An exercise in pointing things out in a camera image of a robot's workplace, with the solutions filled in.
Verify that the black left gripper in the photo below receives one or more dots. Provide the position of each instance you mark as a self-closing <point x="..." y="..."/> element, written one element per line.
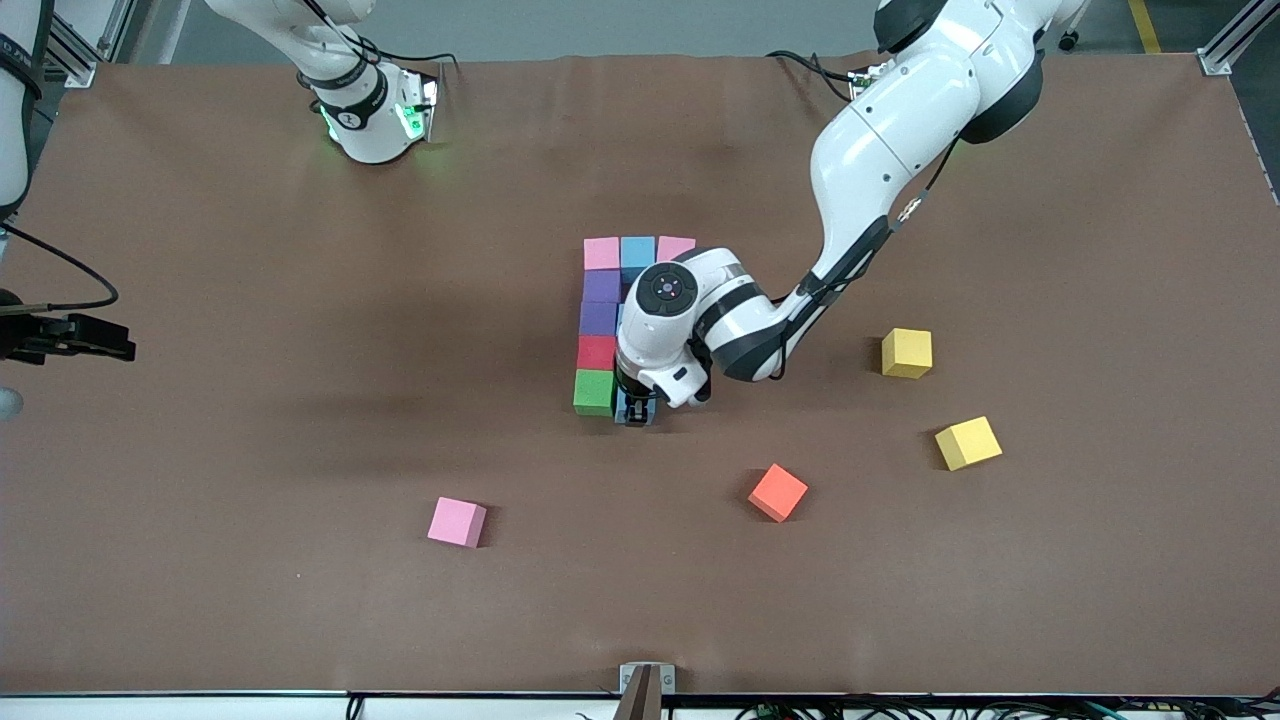
<point x="631" y="392"/>

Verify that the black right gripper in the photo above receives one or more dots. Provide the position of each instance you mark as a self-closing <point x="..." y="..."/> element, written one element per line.
<point x="28" y="335"/>

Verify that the blue foam cube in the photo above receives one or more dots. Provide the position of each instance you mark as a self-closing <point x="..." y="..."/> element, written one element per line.
<point x="636" y="252"/>
<point x="618" y="410"/>

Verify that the green foam cube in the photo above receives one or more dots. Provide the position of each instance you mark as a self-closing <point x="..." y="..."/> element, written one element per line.
<point x="593" y="392"/>

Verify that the red foam cube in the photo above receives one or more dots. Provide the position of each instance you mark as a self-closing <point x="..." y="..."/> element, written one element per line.
<point x="596" y="352"/>

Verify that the purple foam cube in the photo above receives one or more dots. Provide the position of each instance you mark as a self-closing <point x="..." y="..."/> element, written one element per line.
<point x="598" y="318"/>
<point x="602" y="287"/>

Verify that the pink foam cube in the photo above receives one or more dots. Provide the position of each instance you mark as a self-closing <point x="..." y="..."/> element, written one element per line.
<point x="602" y="253"/>
<point x="457" y="522"/>
<point x="675" y="245"/>

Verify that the orange foam cube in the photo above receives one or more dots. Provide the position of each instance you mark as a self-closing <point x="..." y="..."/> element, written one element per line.
<point x="778" y="492"/>

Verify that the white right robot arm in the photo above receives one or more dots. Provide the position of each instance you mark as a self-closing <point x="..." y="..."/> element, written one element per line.
<point x="360" y="110"/>

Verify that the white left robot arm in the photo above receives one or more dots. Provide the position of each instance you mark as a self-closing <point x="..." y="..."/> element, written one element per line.
<point x="900" y="130"/>

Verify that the brown table mat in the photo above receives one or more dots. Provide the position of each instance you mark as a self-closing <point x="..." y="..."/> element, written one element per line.
<point x="640" y="600"/>

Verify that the yellow foam cube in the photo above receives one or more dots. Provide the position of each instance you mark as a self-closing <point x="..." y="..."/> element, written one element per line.
<point x="907" y="353"/>
<point x="968" y="443"/>

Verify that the base connector box green light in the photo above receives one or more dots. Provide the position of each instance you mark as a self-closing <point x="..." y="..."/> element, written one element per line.
<point x="418" y="108"/>
<point x="862" y="75"/>

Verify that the grey cart leg with caster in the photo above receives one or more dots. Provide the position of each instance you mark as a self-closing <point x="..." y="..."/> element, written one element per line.
<point x="1068" y="40"/>

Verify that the aluminium frame post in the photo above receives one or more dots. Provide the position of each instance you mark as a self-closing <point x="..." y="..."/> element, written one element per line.
<point x="1225" y="50"/>
<point x="80" y="65"/>

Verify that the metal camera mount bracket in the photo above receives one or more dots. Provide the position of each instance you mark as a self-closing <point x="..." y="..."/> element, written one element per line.
<point x="647" y="690"/>

